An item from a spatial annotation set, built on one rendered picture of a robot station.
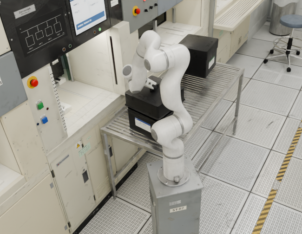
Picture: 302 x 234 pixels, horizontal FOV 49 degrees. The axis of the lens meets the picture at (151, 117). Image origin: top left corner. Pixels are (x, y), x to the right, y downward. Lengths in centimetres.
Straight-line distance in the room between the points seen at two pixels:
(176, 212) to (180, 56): 96
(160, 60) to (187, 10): 218
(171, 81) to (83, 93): 115
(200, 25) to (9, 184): 246
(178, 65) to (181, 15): 216
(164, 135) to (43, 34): 81
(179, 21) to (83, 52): 147
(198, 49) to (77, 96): 104
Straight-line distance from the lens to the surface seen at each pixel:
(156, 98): 212
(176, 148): 180
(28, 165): 205
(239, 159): 326
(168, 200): 197
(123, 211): 283
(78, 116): 237
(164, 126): 169
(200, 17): 362
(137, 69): 184
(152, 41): 159
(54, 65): 269
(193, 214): 214
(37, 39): 185
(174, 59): 155
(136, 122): 228
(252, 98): 410
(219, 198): 291
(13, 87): 180
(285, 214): 292
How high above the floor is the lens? 223
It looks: 37 degrees down
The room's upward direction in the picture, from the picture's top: 4 degrees counter-clockwise
